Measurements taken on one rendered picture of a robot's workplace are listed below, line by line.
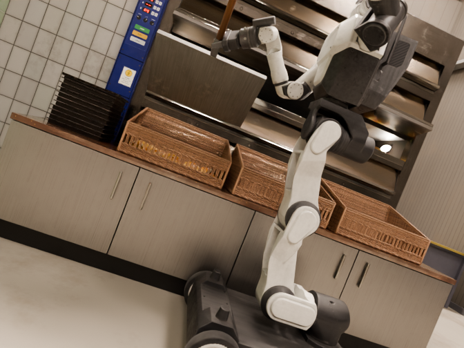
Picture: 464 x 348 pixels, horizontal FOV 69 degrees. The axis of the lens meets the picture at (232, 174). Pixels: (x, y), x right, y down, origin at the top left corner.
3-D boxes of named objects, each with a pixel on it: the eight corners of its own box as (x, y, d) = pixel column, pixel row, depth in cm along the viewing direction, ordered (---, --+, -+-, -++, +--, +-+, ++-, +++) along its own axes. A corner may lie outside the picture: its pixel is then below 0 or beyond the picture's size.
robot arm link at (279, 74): (264, 61, 152) (275, 102, 158) (272, 60, 143) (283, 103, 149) (284, 54, 154) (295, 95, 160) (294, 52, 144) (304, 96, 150)
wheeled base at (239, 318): (303, 340, 170) (328, 279, 169) (351, 424, 119) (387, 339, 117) (184, 302, 161) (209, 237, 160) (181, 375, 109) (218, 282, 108)
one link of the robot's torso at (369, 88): (357, 126, 153) (387, 52, 152) (398, 117, 119) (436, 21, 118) (297, 101, 151) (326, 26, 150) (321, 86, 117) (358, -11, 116)
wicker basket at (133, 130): (130, 148, 209) (146, 106, 208) (213, 179, 219) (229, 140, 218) (114, 149, 161) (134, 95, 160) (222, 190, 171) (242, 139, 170)
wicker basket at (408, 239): (303, 214, 227) (319, 176, 226) (375, 242, 235) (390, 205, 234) (334, 233, 179) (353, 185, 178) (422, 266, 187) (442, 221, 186)
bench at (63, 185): (25, 208, 206) (59, 120, 204) (365, 324, 242) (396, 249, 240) (-35, 232, 151) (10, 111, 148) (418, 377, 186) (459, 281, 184)
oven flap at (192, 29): (172, 13, 193) (171, 31, 212) (432, 130, 219) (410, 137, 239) (174, 10, 193) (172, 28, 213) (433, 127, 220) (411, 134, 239)
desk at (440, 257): (450, 310, 424) (473, 257, 421) (358, 277, 402) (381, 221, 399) (413, 286, 493) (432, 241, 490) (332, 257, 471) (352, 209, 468)
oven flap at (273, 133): (146, 95, 208) (157, 69, 214) (391, 195, 235) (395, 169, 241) (146, 92, 204) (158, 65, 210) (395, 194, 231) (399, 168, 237)
